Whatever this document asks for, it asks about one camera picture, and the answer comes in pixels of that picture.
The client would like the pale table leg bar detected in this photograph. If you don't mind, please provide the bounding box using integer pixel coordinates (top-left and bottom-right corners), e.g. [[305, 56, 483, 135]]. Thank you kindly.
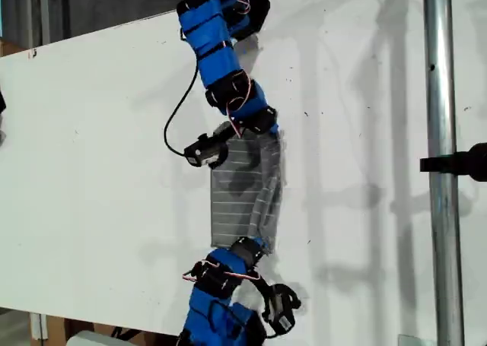
[[30, 312, 49, 341]]

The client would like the black post clamp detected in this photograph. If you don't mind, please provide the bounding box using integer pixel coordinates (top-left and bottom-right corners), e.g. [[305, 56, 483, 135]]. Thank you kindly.
[[419, 142, 487, 183]]

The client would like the grey background upright bar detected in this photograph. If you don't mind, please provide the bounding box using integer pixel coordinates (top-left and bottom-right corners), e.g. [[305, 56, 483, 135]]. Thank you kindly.
[[37, 0, 53, 45]]

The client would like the white foam block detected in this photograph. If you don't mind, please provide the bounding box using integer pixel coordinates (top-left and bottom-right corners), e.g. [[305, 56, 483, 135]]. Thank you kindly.
[[66, 329, 129, 346]]

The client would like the steel post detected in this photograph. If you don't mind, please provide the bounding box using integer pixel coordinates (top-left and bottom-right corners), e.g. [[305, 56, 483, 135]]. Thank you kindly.
[[422, 0, 466, 346]]

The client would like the brown cardboard box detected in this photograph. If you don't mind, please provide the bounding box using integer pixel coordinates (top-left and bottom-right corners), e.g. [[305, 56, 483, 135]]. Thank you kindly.
[[45, 315, 180, 346]]

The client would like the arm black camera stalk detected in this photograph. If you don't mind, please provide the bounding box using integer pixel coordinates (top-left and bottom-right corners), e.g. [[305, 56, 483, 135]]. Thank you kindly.
[[250, 271, 277, 297], [212, 120, 237, 141]]

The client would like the grey striped towel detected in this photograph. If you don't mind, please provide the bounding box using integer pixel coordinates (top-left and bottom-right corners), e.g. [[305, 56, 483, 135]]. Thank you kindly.
[[209, 127, 286, 256]]

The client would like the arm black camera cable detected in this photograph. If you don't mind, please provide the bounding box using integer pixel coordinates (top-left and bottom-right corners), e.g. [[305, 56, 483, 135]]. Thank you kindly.
[[262, 284, 302, 339], [163, 59, 201, 157]]

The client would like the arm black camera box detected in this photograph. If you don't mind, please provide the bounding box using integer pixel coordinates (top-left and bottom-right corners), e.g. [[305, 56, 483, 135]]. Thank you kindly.
[[268, 283, 297, 332], [183, 132, 230, 170]]

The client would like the arm red white wire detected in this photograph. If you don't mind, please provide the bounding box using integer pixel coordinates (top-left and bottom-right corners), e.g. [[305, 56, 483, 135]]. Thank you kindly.
[[181, 260, 262, 283], [226, 70, 253, 138]]

